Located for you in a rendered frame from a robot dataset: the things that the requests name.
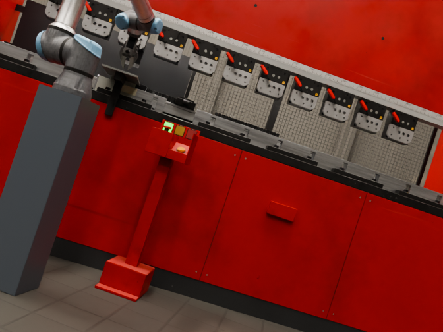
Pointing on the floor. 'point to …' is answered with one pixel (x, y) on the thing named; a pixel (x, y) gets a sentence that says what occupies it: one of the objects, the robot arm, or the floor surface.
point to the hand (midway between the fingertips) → (125, 67)
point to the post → (275, 110)
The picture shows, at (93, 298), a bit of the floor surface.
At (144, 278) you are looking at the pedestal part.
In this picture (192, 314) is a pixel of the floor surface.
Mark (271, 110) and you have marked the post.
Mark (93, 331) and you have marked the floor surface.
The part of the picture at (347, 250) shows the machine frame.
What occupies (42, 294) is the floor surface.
